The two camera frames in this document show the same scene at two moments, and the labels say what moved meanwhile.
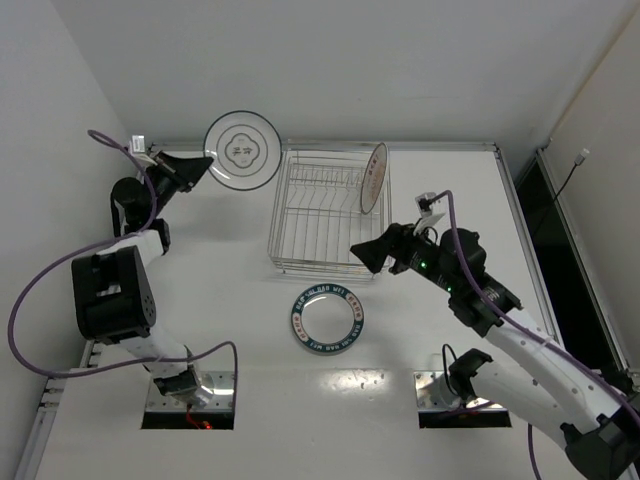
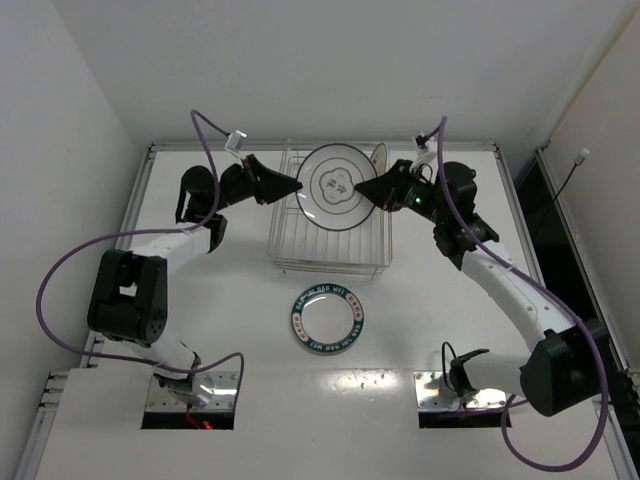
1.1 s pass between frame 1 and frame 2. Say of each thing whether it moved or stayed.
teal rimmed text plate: stayed
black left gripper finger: moved
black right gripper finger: moved
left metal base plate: stayed
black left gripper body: moved
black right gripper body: moved
